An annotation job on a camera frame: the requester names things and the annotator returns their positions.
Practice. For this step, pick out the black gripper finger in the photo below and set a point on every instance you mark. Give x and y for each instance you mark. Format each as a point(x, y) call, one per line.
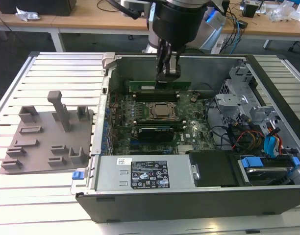
point(162, 66)
point(175, 67)

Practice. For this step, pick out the green RAM stick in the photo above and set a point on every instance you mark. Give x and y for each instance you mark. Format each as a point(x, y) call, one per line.
point(184, 85)

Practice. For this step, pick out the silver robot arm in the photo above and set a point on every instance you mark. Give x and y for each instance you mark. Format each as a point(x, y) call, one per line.
point(215, 23)

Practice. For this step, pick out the black RAM slots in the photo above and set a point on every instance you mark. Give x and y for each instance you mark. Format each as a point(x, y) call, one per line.
point(155, 96)
point(159, 122)

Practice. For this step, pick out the round coin battery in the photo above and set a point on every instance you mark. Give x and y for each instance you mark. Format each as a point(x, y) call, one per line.
point(194, 99)

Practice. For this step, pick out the silver CPU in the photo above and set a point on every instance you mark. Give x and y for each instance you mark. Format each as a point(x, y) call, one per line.
point(162, 109)

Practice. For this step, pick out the white power strip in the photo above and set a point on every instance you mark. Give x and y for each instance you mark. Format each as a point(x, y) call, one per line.
point(217, 46)

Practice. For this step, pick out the green motherboard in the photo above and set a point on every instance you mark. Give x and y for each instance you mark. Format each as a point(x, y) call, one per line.
point(194, 122)

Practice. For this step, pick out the silver drive cage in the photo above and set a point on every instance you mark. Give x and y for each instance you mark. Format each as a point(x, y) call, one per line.
point(229, 100)

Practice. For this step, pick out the black power adapter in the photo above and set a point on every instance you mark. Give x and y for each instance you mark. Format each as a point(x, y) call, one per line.
point(243, 24)

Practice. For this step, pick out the black graphics card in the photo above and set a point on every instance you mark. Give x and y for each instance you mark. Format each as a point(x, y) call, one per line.
point(155, 134)

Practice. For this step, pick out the silver chipset heatsink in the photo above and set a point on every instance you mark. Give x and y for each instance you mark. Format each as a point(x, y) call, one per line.
point(186, 149)

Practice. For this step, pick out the wooden desk with clutter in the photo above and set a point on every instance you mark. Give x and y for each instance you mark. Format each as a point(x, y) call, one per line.
point(275, 28)

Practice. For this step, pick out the wooden desk with white legs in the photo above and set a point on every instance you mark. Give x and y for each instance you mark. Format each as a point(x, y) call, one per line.
point(66, 23)

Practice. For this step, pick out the black plastic shroud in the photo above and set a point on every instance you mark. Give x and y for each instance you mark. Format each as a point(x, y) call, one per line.
point(213, 169)

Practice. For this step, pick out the clear plastic bags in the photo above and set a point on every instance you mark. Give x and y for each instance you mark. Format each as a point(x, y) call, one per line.
point(284, 11)

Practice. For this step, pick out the blue disk carrier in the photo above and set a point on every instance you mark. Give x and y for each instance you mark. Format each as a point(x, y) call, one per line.
point(251, 162)

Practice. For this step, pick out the silver power supply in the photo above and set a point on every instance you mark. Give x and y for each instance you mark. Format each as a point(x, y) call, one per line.
point(108, 176)

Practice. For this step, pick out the black box on desk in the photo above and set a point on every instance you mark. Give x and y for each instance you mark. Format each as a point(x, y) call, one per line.
point(42, 7)

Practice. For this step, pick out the grey-brown parts rack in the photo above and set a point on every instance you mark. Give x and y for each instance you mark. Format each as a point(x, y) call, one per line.
point(47, 137)

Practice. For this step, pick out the blue case latch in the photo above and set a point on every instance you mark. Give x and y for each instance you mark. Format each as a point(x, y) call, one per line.
point(77, 175)

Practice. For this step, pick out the black open PC case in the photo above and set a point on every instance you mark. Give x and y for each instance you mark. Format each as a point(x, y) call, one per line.
point(164, 205)

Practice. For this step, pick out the crumpled white paper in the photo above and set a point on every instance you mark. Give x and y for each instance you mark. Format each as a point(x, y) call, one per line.
point(27, 15)

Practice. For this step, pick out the grey case hinge bracket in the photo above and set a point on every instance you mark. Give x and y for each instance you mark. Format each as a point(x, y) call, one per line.
point(107, 60)

